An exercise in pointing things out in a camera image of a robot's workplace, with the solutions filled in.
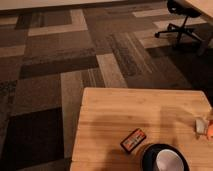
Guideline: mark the orange pepper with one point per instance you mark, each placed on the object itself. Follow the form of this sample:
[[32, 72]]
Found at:
[[210, 129]]

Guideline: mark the red and black packet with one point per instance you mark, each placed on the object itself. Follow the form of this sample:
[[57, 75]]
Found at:
[[133, 140]]

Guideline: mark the black bowl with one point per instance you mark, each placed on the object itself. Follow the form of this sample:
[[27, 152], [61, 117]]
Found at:
[[163, 157]]

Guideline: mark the wooden desk corner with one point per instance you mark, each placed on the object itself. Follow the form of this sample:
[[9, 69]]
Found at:
[[205, 7]]

